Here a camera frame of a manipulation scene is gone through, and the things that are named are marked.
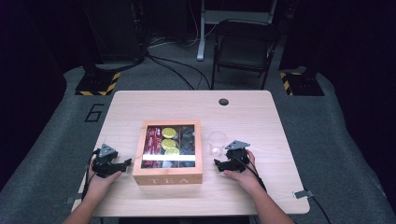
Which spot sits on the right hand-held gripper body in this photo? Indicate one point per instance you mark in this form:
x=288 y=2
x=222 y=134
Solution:
x=238 y=155

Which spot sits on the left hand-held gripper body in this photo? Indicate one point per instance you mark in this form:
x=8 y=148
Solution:
x=106 y=161

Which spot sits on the wooden tea box with glass lid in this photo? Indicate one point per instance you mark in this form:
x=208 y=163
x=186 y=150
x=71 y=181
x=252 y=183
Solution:
x=168 y=175

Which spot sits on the person's right hand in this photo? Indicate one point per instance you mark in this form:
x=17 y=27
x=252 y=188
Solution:
x=246 y=180

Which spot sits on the person's left hand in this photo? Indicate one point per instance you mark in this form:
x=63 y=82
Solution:
x=101 y=186

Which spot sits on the pile of red sachets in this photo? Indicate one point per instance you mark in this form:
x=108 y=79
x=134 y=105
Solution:
x=152 y=144

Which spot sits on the pile of dark tea bags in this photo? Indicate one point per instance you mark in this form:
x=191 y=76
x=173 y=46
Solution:
x=187 y=140

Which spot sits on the silver capsule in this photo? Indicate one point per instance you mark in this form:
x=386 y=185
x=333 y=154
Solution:
x=170 y=164

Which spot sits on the yellow-green capsule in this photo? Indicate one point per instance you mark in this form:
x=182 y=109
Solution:
x=172 y=151
x=169 y=132
x=168 y=144

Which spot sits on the black table grommet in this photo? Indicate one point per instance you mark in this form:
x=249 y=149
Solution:
x=223 y=101

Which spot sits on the hazard-striped stand base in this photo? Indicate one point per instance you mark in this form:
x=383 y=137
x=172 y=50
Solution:
x=98 y=84
x=300 y=84

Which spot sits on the black folding chair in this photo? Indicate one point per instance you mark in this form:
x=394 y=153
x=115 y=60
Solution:
x=246 y=46

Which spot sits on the white desk frame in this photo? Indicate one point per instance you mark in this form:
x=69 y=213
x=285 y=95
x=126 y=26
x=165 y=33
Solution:
x=202 y=40

